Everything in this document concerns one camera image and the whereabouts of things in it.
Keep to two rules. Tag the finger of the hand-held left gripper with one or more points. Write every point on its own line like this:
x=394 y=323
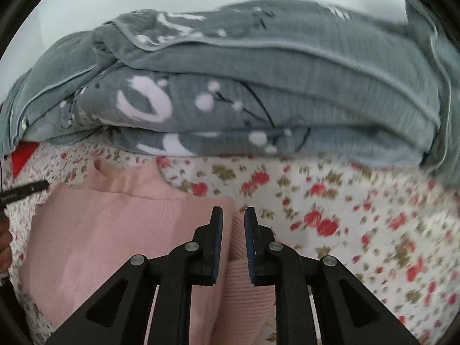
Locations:
x=27 y=190

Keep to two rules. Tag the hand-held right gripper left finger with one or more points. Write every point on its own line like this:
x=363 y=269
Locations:
x=216 y=246

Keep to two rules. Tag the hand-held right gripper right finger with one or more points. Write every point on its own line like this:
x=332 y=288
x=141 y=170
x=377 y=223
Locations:
x=250 y=251

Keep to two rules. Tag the pink knit sweater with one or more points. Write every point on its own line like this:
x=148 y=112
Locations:
x=107 y=230

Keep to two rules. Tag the person's left hand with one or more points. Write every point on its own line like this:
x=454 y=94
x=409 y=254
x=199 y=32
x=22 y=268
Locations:
x=5 y=246

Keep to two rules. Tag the red cloth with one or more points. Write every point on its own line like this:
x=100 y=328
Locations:
x=23 y=156

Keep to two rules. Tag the floral bed sheet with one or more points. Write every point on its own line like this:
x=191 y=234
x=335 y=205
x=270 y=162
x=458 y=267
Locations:
x=359 y=222

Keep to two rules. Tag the grey floral blanket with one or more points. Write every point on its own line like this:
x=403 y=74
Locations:
x=287 y=79

